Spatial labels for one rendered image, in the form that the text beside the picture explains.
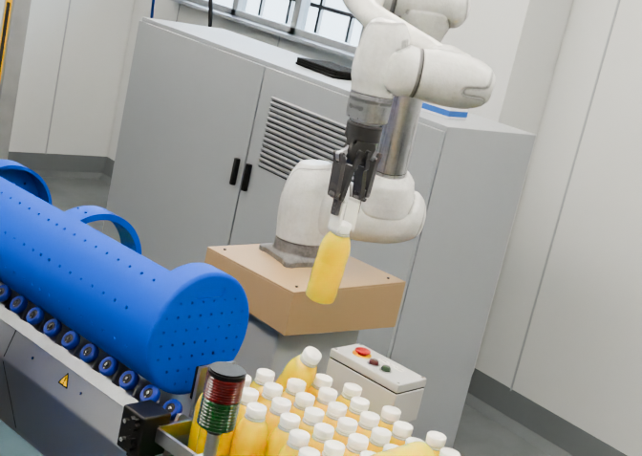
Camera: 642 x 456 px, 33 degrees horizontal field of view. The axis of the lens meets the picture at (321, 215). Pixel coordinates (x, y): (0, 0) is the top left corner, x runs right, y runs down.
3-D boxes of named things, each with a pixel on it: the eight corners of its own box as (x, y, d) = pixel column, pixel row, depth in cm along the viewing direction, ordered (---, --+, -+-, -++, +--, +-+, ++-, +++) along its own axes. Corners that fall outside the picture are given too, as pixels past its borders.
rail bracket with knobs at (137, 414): (149, 443, 220) (158, 397, 218) (171, 458, 216) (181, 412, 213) (110, 451, 213) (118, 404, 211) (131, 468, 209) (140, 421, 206)
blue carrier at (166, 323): (29, 257, 300) (47, 160, 294) (235, 387, 245) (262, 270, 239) (-66, 262, 279) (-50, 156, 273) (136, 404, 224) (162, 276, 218)
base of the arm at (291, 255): (306, 244, 313) (309, 226, 312) (344, 268, 295) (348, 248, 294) (250, 244, 304) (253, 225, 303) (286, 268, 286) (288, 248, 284)
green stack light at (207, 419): (217, 413, 180) (223, 385, 178) (243, 429, 176) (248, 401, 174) (188, 419, 175) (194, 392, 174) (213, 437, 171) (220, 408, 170)
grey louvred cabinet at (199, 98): (174, 286, 598) (224, 29, 565) (445, 473, 444) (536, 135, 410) (87, 289, 563) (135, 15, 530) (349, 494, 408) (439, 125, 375)
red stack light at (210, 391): (223, 385, 178) (227, 363, 178) (248, 401, 174) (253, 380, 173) (194, 391, 174) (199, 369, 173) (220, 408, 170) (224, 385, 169)
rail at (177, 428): (294, 406, 241) (297, 394, 240) (297, 407, 240) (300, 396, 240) (155, 439, 211) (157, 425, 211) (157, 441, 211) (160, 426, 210)
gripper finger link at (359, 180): (353, 146, 223) (357, 145, 224) (349, 197, 227) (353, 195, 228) (367, 152, 221) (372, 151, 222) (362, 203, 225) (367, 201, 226)
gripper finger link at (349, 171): (365, 152, 220) (360, 150, 219) (346, 203, 221) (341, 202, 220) (351, 146, 223) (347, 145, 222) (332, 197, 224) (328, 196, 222)
